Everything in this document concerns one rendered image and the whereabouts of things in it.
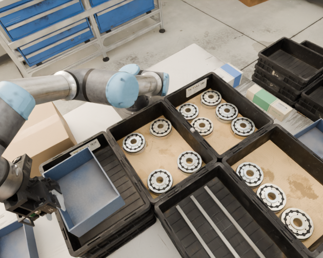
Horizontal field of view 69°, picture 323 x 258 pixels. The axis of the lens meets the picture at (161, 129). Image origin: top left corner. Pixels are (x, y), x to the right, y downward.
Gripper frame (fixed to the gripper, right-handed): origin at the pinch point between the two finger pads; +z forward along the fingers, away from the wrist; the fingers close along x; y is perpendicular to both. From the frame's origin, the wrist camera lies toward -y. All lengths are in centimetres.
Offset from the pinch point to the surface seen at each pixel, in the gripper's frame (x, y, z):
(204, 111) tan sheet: 66, -16, 36
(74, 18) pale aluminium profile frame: 57, -194, 58
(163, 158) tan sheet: 35.1, -7.8, 32.8
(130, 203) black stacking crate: 13.6, 0.8, 30.9
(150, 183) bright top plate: 24.2, -0.3, 28.9
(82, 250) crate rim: -5.6, 8.5, 19.2
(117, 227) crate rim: 6.9, 9.0, 20.3
